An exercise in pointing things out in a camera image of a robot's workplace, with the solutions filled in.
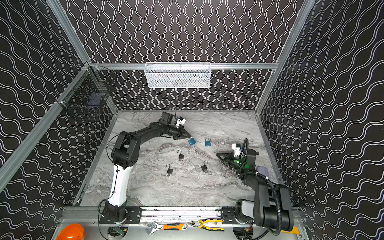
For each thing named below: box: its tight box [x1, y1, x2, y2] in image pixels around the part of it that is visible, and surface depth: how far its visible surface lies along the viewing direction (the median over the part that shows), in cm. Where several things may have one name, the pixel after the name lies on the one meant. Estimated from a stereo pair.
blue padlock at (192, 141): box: [188, 138, 197, 146], surface depth 97 cm
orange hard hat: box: [56, 223, 85, 240], surface depth 69 cm
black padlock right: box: [201, 160, 209, 171], surface depth 92 cm
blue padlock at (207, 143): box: [204, 137, 212, 147], surface depth 103 cm
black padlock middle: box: [165, 163, 174, 174], surface depth 92 cm
